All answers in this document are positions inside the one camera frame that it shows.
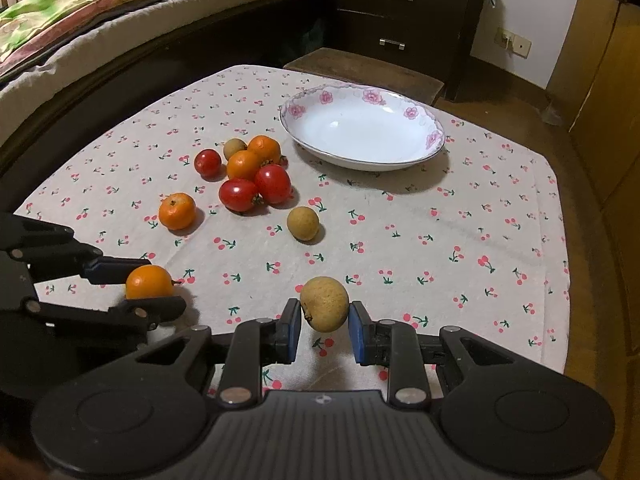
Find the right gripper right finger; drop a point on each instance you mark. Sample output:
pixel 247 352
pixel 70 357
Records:
pixel 395 346

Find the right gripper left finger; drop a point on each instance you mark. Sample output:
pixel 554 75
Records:
pixel 255 344

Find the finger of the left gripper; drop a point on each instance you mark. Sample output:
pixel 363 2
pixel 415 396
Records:
pixel 111 270
pixel 150 312

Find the small orange kumquat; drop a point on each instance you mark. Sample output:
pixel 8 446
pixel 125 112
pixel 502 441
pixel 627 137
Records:
pixel 148 282

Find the brown longan fruit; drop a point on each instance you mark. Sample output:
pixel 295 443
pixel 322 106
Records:
pixel 303 223
pixel 325 304
pixel 232 146

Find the small red cherry tomato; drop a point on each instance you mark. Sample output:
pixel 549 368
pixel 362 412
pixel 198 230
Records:
pixel 207 163

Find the cherry print tablecloth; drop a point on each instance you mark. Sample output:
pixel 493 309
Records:
pixel 474 237

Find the white floral ceramic plate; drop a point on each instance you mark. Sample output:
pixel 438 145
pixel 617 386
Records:
pixel 362 128

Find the bed with colourful blanket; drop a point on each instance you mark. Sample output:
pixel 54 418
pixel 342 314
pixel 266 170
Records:
pixel 49 45

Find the dark wooden stool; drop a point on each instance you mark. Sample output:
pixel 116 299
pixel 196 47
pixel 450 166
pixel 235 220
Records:
pixel 358 69

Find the yellow wooden wardrobe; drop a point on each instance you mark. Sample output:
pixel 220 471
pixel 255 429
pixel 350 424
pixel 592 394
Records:
pixel 595 89

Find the dark wooden drawer cabinet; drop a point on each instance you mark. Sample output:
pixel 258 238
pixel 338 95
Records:
pixel 432 37

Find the white wall socket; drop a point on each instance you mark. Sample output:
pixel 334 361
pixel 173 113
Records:
pixel 515 44

